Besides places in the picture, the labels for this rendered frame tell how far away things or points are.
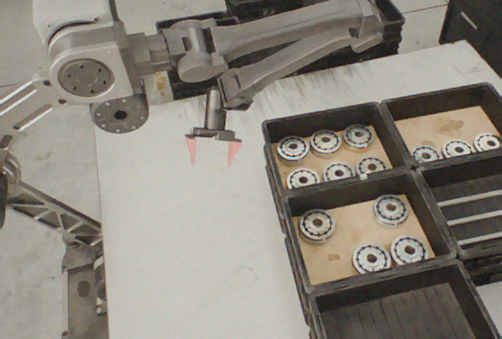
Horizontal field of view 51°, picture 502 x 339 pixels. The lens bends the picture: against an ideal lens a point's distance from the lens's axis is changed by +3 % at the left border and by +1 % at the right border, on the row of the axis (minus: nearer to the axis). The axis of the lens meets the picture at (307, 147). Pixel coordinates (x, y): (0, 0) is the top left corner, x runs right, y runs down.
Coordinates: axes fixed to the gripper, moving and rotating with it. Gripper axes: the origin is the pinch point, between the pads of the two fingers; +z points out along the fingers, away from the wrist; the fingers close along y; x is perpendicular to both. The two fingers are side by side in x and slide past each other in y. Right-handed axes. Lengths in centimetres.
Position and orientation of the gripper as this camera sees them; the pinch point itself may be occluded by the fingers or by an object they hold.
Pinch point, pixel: (211, 163)
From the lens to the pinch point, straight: 139.1
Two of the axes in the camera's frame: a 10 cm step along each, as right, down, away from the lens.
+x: -4.0, -1.5, 9.0
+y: 9.1, 0.6, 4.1
